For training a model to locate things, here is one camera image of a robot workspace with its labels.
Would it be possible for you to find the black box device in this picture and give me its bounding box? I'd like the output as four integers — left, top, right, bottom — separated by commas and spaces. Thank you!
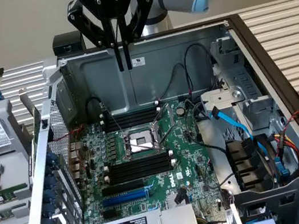
50, 30, 87, 57

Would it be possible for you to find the long black expansion slot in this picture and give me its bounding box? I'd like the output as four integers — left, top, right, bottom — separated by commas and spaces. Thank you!
100, 177, 146, 198

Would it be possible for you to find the red black thin wire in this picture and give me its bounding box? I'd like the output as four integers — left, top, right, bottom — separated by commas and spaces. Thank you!
150, 61, 194, 102

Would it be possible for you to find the dark grey drive cage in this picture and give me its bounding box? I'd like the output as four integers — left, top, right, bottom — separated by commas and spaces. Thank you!
229, 175, 299, 224

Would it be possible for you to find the grey parts rack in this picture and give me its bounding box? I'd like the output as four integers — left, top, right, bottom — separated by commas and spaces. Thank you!
0, 95, 47, 224

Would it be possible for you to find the short black looped wire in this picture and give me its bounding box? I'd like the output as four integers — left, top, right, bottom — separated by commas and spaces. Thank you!
83, 94, 108, 123

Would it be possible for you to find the round coin battery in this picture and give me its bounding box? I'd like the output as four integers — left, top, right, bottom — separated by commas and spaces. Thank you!
173, 105, 186, 116

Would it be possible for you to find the green graphics card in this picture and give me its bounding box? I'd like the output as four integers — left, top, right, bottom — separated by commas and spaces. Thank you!
17, 85, 48, 149

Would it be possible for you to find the green Dell motherboard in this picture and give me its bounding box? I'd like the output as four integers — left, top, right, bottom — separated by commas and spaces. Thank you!
65, 94, 227, 224

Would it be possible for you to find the open PC case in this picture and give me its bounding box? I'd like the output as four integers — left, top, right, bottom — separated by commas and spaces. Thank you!
0, 3, 299, 224

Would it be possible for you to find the CPU socket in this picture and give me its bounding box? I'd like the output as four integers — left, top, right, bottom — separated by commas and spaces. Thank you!
117, 120, 166, 162

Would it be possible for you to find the silver metal disk bay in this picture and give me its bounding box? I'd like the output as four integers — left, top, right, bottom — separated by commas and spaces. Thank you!
191, 30, 284, 143

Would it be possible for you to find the thin metal locking lever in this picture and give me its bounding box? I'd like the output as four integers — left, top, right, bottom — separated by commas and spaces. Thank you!
124, 135, 158, 155

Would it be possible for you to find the red black twisted wire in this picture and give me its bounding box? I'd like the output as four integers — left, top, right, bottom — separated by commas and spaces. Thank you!
281, 107, 299, 131

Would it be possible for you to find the thick black wire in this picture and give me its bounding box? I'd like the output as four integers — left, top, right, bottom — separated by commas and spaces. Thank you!
201, 138, 229, 157

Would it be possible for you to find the black fan duct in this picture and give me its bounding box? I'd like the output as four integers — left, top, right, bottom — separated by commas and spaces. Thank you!
224, 132, 282, 194

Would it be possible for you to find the red yellow orange wire bundle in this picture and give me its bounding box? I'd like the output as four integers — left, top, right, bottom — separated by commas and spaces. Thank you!
266, 127, 299, 181

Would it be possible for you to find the blue SATA wire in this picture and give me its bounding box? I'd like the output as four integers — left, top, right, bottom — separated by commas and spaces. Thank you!
208, 98, 269, 170

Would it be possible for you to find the short black expansion slot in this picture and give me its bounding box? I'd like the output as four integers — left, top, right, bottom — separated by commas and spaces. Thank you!
102, 208, 121, 220

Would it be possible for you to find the blue expansion slot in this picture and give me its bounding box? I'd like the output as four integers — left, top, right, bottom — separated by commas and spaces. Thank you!
100, 189, 150, 210

